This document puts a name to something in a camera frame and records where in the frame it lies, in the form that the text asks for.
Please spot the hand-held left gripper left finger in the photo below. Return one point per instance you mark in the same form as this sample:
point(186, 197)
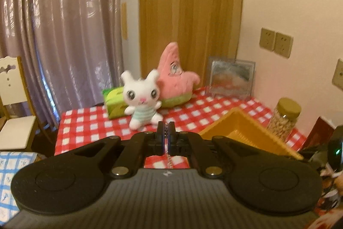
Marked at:
point(161, 137)

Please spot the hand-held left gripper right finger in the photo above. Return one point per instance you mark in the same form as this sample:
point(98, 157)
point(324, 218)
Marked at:
point(170, 137)

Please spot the yellow plastic tray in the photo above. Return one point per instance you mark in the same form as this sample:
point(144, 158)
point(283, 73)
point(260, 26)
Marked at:
point(241, 124)

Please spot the dark red paper bag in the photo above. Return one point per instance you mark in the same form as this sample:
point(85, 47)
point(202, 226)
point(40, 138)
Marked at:
point(319, 132)

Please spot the white bunny plush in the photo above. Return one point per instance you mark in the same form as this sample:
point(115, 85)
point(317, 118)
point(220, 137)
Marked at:
point(139, 94)

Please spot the pink starfish plush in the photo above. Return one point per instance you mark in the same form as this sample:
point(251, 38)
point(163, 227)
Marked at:
point(171, 78)

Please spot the green tissue pack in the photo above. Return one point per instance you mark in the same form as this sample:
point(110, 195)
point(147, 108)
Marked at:
point(115, 100)

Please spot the jar of nuts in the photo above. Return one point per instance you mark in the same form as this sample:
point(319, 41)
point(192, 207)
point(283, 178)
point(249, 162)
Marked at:
point(281, 121)

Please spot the red checkered tablecloth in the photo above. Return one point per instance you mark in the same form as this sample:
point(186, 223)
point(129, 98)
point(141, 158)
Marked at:
point(85, 124)

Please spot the brown curtain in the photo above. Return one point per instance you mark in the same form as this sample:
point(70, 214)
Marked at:
point(187, 3)

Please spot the purple curtain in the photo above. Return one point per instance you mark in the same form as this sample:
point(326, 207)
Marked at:
point(67, 30)

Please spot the white wooden chair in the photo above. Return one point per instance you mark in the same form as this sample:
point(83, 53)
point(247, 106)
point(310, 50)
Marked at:
point(13, 132)

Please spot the blue checkered cloth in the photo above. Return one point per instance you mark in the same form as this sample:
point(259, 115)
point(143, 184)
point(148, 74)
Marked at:
point(10, 164)

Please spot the beige wall switch panel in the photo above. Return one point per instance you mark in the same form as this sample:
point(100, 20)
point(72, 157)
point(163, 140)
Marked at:
point(338, 75)

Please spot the silver picture frame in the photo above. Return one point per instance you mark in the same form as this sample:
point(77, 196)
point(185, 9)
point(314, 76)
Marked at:
point(230, 78)

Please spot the beige wall socket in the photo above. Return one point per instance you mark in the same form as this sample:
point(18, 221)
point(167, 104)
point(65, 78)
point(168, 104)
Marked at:
point(267, 39)
point(283, 44)

